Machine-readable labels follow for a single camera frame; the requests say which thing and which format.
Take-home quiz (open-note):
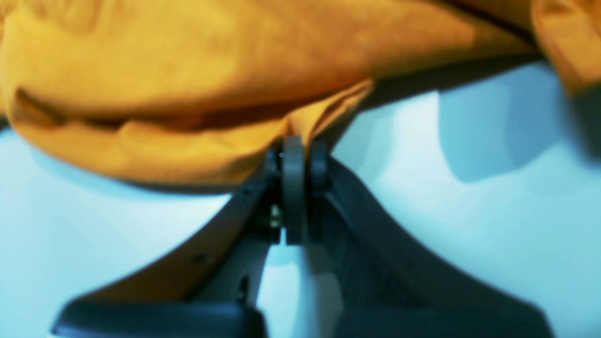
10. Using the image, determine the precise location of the orange t-shirt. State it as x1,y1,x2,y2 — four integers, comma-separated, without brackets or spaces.
1,0,600,185

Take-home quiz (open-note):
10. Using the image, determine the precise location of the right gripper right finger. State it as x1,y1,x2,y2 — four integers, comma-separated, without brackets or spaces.
282,137,553,338

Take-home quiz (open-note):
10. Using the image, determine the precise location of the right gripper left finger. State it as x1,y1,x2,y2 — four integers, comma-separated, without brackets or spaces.
52,146,283,338

